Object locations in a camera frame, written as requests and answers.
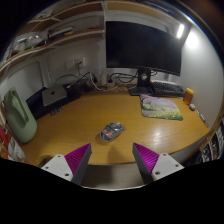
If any white charger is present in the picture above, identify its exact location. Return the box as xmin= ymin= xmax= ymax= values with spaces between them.
xmin=100 ymin=73 xmax=108 ymax=86

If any orange container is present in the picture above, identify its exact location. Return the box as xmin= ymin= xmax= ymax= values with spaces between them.
xmin=183 ymin=87 xmax=195 ymax=106

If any transparent computer mouse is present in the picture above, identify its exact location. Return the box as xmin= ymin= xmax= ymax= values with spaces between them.
xmin=99 ymin=121 xmax=127 ymax=142

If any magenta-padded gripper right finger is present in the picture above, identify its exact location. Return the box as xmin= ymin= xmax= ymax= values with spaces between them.
xmin=132 ymin=142 xmax=185 ymax=185

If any black cable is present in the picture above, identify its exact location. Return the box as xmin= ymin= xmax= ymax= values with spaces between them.
xmin=54 ymin=63 xmax=101 ymax=88

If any white light bar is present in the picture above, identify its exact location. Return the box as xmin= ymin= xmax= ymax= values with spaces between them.
xmin=176 ymin=23 xmax=185 ymax=39

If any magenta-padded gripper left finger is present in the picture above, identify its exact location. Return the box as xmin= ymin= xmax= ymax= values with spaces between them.
xmin=41 ymin=143 xmax=93 ymax=186

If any white wall socket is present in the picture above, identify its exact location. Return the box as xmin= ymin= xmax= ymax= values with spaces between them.
xmin=65 ymin=57 xmax=86 ymax=70

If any black computer monitor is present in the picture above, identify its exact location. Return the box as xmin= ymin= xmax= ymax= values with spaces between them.
xmin=105 ymin=20 xmax=184 ymax=97

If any sage green plastic container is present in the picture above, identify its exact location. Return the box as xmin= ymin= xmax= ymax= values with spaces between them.
xmin=3 ymin=87 xmax=38 ymax=144

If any silver mini computer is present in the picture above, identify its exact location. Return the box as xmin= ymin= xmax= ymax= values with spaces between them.
xmin=41 ymin=85 xmax=68 ymax=108

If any white cable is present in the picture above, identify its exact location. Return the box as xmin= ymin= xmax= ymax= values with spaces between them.
xmin=88 ymin=74 xmax=118 ymax=93

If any black keyboard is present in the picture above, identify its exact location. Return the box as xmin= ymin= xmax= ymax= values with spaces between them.
xmin=150 ymin=80 xmax=186 ymax=98

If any landscape print mouse pad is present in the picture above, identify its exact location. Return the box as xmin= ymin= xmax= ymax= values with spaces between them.
xmin=139 ymin=94 xmax=184 ymax=121

